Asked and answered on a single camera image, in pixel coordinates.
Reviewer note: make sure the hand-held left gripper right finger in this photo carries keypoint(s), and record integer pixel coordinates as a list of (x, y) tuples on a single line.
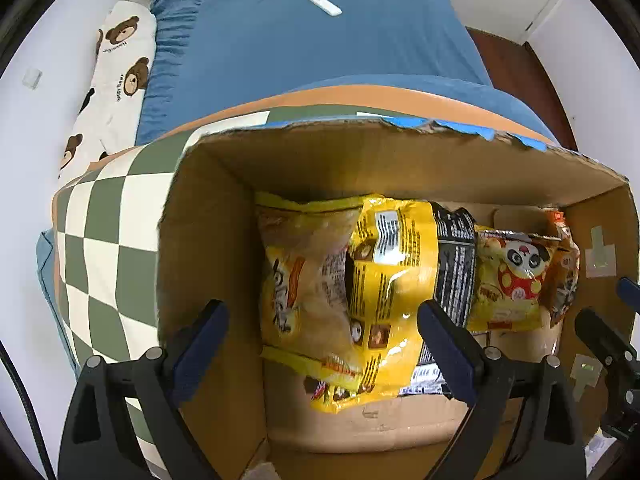
[(445, 346)]

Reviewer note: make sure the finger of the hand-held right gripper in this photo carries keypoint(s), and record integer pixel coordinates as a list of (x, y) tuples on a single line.
[(600, 331), (630, 290)]

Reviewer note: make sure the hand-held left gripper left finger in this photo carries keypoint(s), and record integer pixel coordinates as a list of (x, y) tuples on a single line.
[(200, 341)]

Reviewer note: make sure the large yellow snack packet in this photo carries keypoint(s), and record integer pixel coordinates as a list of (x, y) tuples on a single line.
[(395, 280)]

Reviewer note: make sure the brown cardboard box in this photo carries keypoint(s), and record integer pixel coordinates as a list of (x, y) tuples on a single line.
[(210, 240)]

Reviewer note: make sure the black snack packet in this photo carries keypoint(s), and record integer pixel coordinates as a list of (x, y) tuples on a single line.
[(455, 270)]

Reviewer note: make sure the yellow panda snack packet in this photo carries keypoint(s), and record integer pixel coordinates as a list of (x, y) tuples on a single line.
[(515, 272)]

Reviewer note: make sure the pale yellow bread packet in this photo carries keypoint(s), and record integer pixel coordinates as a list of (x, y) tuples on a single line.
[(310, 280)]

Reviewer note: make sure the green white checkered blanket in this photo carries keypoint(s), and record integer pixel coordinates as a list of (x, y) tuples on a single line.
[(110, 240)]

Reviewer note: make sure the light blue sheet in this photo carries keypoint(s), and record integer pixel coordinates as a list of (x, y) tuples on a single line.
[(52, 290)]

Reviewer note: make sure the bear print pillow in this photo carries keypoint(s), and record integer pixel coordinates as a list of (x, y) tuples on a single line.
[(120, 70)]

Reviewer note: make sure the blue duvet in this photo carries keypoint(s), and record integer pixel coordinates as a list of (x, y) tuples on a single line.
[(310, 50)]

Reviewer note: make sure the white remote control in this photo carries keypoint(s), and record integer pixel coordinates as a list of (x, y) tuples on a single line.
[(325, 5)]

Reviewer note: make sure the white wall plate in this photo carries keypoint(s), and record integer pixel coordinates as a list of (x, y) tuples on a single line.
[(32, 79)]

